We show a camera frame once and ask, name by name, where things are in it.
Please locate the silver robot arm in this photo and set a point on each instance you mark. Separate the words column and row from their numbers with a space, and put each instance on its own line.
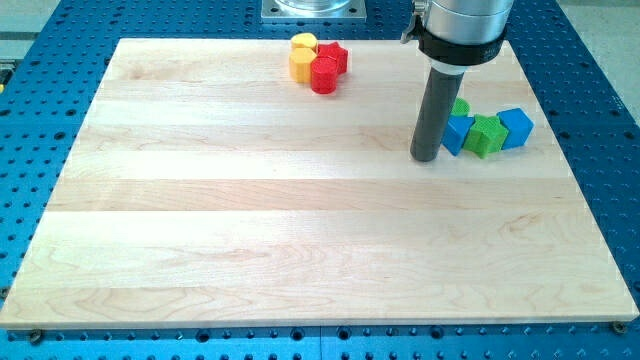
column 458, row 34

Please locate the wooden board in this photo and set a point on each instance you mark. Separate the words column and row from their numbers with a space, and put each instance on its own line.
column 205, row 188

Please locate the blue cube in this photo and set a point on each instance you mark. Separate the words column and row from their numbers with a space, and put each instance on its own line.
column 519, row 127

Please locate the left board clamp screw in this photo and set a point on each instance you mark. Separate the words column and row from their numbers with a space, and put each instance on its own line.
column 35, row 336

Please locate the board clamp screw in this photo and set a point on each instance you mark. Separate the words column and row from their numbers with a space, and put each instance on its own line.
column 35, row 336
column 618, row 328

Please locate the right board clamp screw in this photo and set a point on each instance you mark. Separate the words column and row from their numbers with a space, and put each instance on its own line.
column 618, row 328

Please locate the red cylinder block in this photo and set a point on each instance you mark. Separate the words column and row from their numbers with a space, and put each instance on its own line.
column 324, row 75

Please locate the yellow hexagon block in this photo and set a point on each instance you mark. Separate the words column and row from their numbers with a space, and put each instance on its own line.
column 300, row 60

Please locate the red star block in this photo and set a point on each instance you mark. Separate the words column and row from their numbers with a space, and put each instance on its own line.
column 336, row 52

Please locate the yellow heart block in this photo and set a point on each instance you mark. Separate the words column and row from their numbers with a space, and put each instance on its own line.
column 304, row 41

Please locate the blue crescent block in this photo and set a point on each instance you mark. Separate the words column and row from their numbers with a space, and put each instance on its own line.
column 456, row 132

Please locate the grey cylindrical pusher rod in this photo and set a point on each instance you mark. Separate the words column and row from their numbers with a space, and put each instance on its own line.
column 438, row 100

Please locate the green cylinder block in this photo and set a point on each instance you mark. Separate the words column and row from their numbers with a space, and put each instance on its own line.
column 461, row 108

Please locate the green star block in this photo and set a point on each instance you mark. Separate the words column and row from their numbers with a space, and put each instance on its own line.
column 486, row 135

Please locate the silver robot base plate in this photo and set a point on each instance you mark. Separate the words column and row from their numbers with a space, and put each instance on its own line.
column 307, row 10

